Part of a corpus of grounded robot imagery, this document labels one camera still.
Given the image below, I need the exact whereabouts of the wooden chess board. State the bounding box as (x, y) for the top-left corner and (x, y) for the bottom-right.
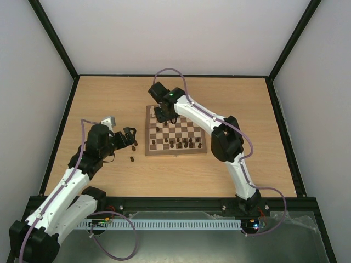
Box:
(145, 105), (207, 157)

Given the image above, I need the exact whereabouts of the white slotted cable duct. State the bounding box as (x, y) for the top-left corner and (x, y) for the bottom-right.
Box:
(94, 219), (242, 231)

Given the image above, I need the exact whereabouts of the black aluminium rail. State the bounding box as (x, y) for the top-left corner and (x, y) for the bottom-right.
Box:
(104, 197), (319, 214)

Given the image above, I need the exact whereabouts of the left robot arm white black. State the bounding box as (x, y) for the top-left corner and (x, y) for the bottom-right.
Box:
(9, 121), (137, 262)

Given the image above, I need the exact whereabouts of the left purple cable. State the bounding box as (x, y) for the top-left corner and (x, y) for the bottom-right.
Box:
(20, 119), (138, 261)

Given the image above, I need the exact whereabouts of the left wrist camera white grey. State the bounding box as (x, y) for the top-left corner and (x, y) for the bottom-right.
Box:
(101, 116), (116, 128)

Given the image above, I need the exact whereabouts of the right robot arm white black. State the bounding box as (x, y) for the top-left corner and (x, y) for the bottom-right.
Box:
(149, 82), (261, 215)

